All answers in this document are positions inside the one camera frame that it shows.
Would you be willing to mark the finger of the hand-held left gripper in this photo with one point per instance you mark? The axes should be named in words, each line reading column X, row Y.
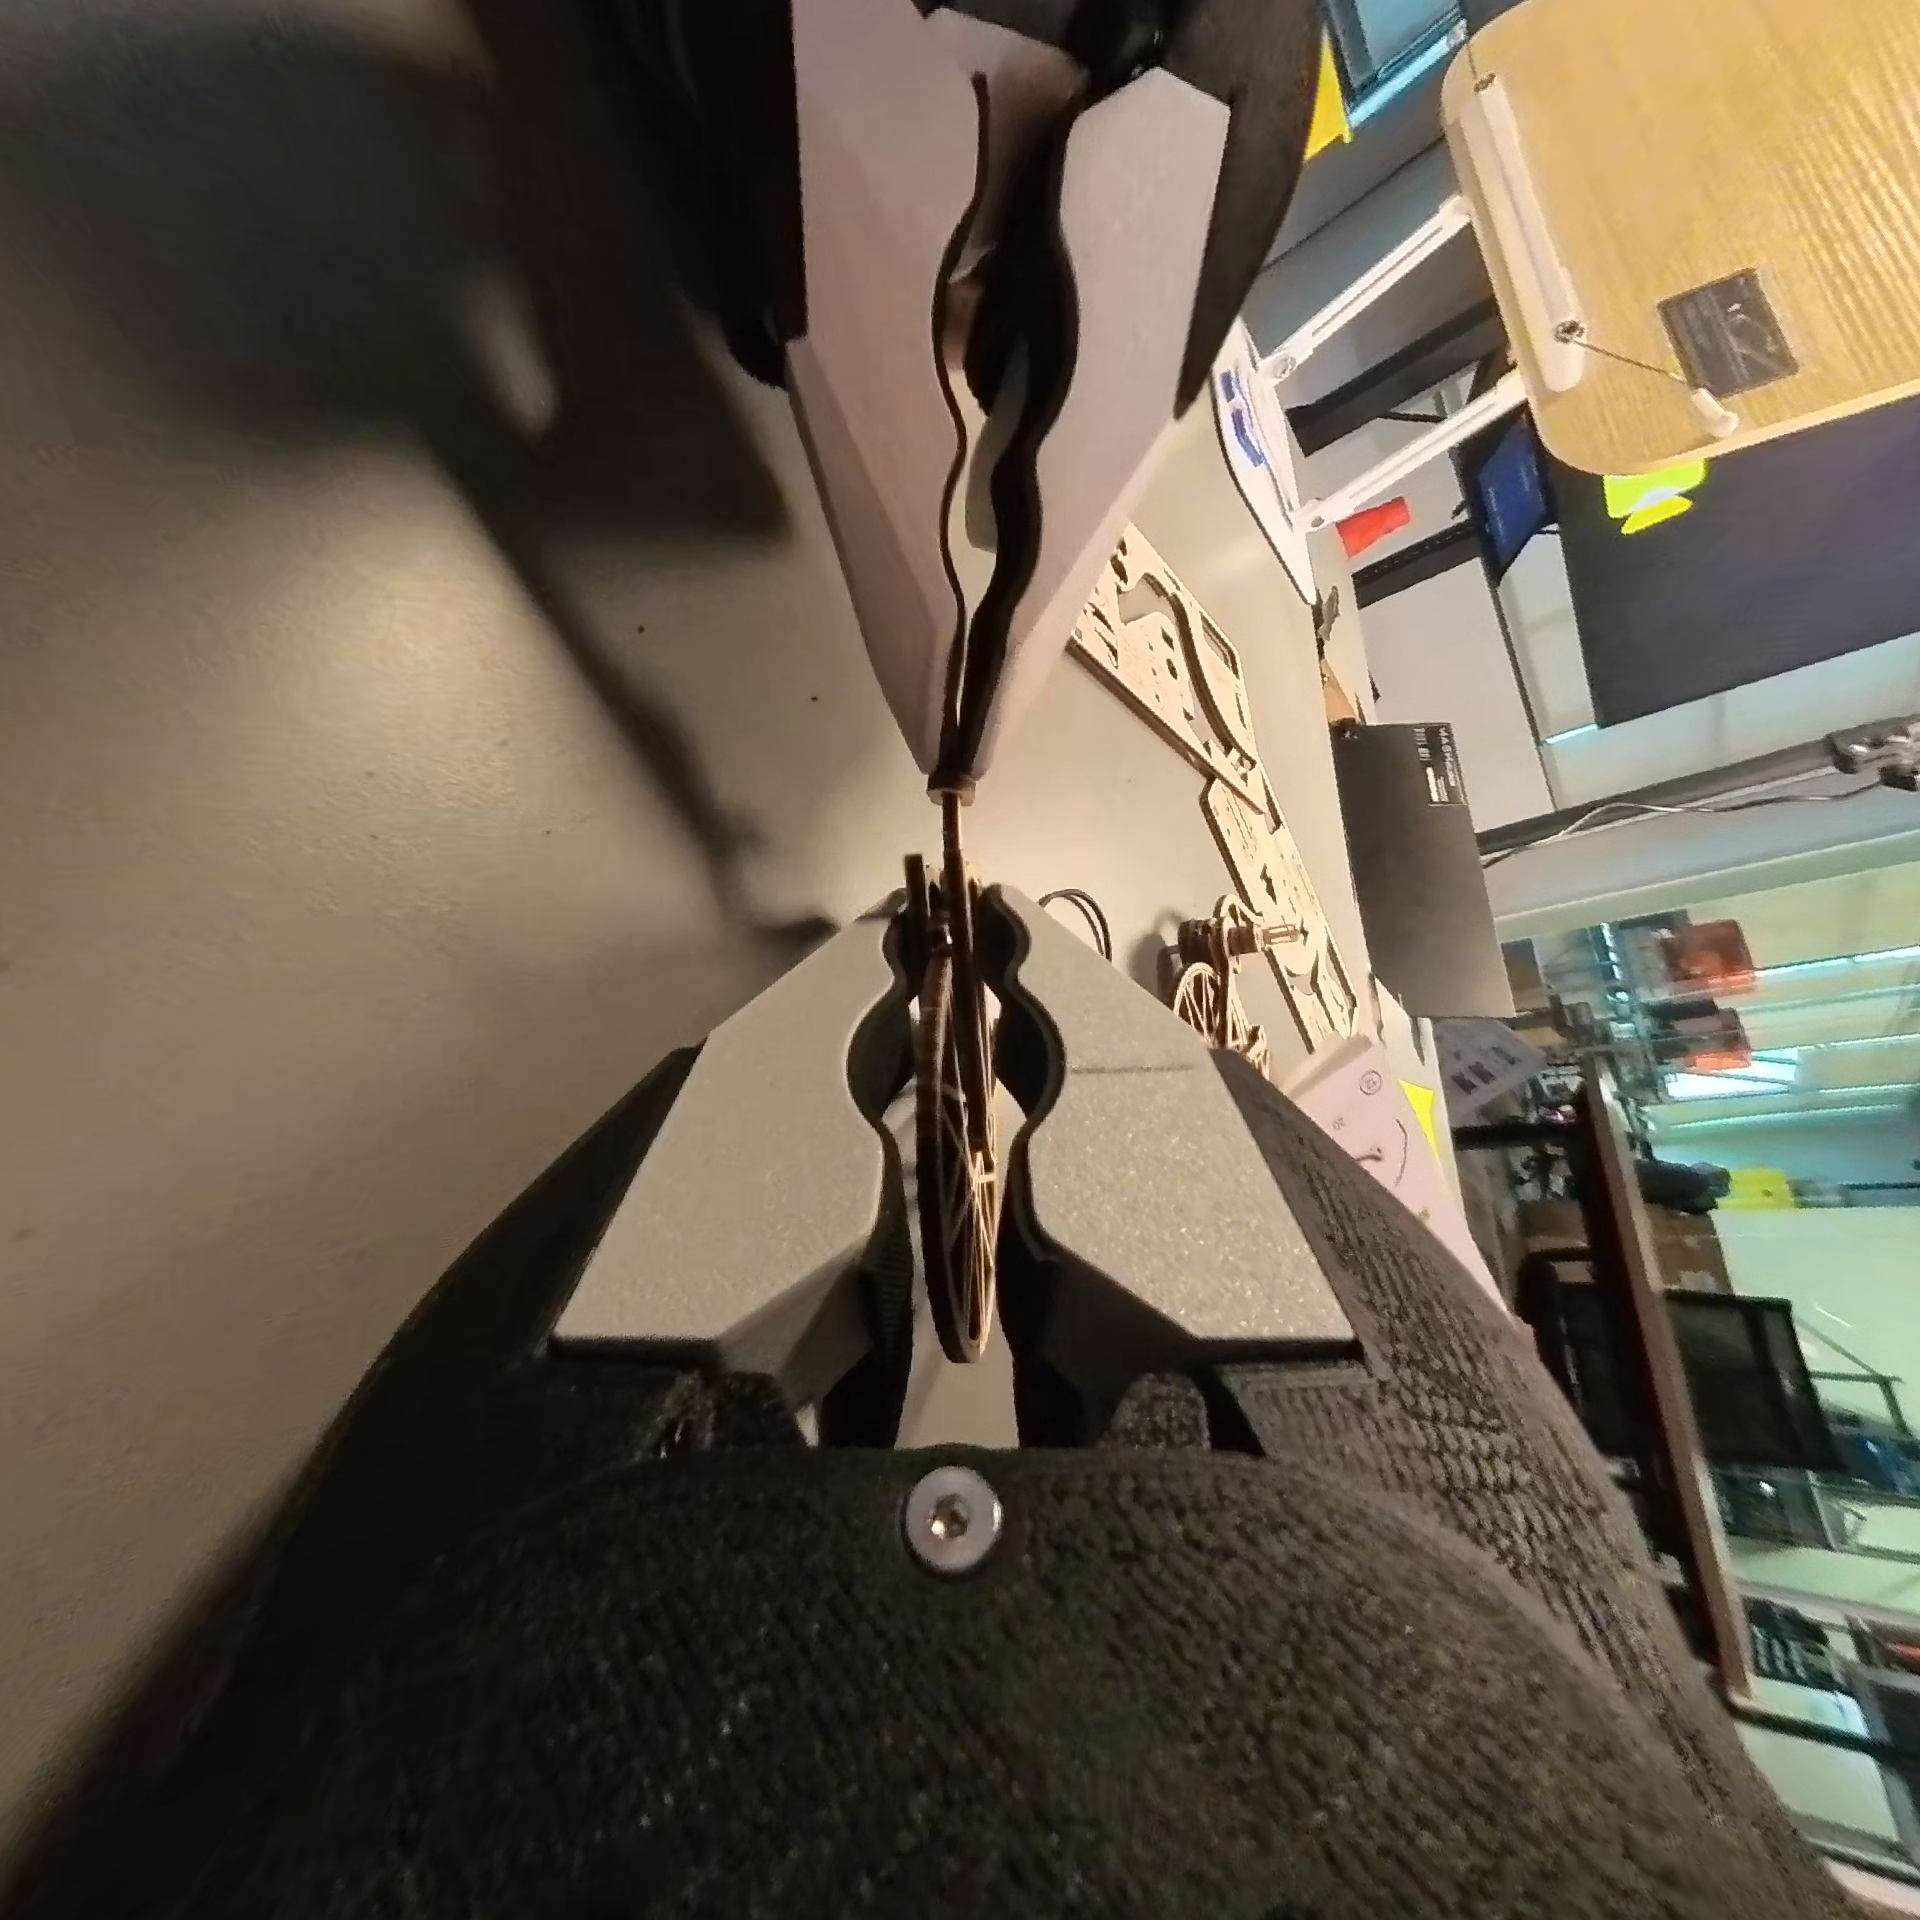
column 1140, row 254
column 879, row 301

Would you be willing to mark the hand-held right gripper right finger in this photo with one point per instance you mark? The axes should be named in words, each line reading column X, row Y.
column 1184, row 1200

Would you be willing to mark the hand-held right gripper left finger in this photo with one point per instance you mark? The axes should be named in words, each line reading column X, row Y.
column 721, row 1200

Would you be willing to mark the wooden spoked wheel model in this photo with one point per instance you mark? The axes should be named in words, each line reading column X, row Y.
column 961, row 1170

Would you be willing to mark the thin carved wooden part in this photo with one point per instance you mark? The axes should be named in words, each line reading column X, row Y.
column 950, row 788

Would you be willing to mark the laser-cut wooden parts sheet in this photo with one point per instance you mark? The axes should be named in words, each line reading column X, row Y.
column 1282, row 900
column 1162, row 645

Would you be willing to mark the white instruction sheet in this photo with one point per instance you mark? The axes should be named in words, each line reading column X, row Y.
column 1365, row 1124

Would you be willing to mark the small wooden wheel assembly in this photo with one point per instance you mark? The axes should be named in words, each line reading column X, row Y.
column 1215, row 990

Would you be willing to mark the white sheet with blue print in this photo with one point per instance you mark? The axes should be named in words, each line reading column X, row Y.
column 1256, row 451

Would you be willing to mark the flat black box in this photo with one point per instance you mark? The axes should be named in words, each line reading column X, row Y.
column 1419, row 870

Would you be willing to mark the blue screen monitor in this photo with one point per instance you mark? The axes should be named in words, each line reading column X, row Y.
column 1512, row 488

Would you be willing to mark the light wooden table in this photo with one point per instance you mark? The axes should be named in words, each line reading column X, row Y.
column 1724, row 151

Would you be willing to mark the black label plate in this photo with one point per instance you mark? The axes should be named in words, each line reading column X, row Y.
column 1728, row 332

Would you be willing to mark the yellow paper note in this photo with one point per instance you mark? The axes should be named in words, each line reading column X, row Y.
column 1651, row 498

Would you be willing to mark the black mesh office chair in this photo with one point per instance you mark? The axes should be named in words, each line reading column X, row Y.
column 1748, row 1381

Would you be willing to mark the white metal table frame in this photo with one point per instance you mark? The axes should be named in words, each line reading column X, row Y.
column 1394, row 270

